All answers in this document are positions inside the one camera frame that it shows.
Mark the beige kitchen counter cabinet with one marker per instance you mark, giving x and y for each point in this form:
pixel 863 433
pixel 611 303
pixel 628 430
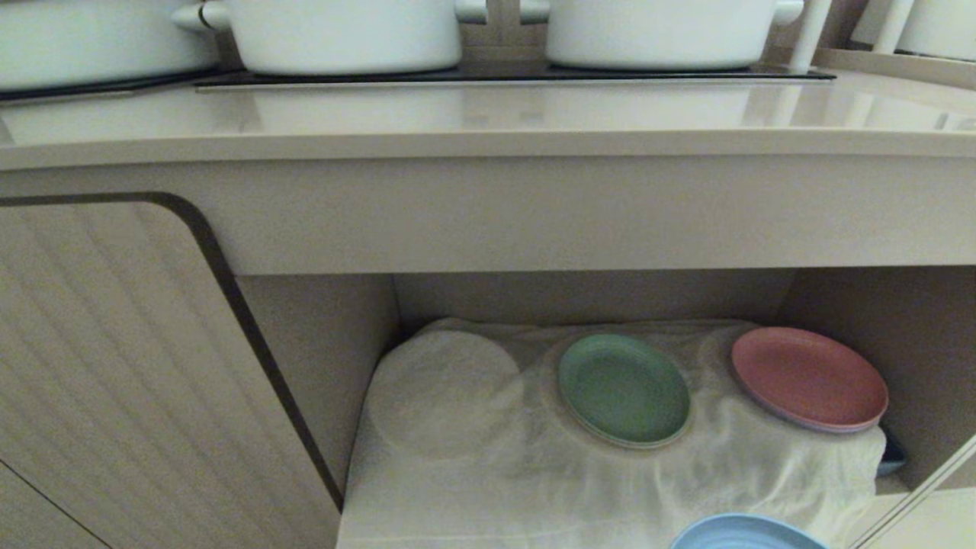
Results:
pixel 534 206

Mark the white cooking pot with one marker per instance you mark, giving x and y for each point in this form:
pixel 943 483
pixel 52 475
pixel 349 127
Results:
pixel 659 32
pixel 84 42
pixel 343 34

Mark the white rack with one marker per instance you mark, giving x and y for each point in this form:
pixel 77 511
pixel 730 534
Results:
pixel 877 30

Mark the black induction cooktop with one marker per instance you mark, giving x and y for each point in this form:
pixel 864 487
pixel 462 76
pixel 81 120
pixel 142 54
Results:
pixel 488 74

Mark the blue plate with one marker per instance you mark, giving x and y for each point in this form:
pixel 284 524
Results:
pixel 743 533

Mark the wooden cabinet door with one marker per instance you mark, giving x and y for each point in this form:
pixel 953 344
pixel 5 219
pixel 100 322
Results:
pixel 926 499
pixel 130 381

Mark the green plate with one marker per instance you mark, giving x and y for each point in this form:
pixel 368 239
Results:
pixel 624 390

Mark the white cloth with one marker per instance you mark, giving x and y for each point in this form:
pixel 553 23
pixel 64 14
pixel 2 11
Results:
pixel 534 473

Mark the white plate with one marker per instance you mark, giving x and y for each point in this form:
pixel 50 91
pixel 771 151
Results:
pixel 444 393

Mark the pink plate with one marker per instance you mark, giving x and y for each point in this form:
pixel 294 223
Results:
pixel 808 377

